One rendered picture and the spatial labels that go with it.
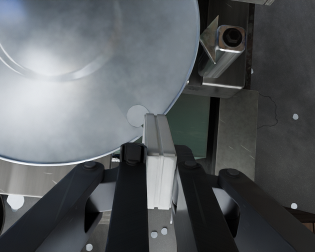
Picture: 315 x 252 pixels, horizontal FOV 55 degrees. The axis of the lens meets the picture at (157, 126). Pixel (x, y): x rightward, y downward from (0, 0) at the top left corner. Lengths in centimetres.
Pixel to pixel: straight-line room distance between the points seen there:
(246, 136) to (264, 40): 85
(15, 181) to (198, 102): 27
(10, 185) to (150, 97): 15
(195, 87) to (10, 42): 23
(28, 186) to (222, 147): 27
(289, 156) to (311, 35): 49
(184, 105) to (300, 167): 85
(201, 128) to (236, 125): 5
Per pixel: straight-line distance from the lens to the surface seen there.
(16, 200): 46
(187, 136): 44
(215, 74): 39
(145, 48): 32
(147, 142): 16
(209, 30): 33
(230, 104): 47
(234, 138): 46
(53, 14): 33
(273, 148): 120
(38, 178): 31
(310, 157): 126
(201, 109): 45
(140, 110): 30
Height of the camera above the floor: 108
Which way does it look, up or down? 81 degrees down
